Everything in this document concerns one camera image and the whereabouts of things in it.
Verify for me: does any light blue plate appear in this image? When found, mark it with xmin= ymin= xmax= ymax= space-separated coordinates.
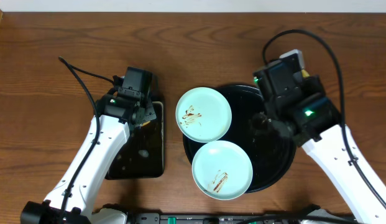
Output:
xmin=175 ymin=87 xmax=232 ymax=143
xmin=191 ymin=141 xmax=254 ymax=200

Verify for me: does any green yellow sponge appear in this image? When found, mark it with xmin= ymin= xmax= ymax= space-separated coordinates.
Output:
xmin=140 ymin=121 xmax=151 ymax=127

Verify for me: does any yellow plate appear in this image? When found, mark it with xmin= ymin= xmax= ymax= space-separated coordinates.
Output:
xmin=301 ymin=69 xmax=310 ymax=78

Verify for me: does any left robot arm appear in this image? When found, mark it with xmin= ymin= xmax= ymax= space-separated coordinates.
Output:
xmin=21 ymin=96 xmax=165 ymax=224

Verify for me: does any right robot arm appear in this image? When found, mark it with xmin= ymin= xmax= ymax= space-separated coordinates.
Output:
xmin=254 ymin=74 xmax=386 ymax=223

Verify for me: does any black round tray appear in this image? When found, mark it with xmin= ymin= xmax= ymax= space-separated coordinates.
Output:
xmin=183 ymin=85 xmax=296 ymax=193

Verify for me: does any black rectangular tray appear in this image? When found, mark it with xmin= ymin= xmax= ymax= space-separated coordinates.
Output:
xmin=105 ymin=95 xmax=165 ymax=180

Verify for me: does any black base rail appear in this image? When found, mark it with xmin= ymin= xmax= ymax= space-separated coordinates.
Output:
xmin=130 ymin=212 xmax=361 ymax=224

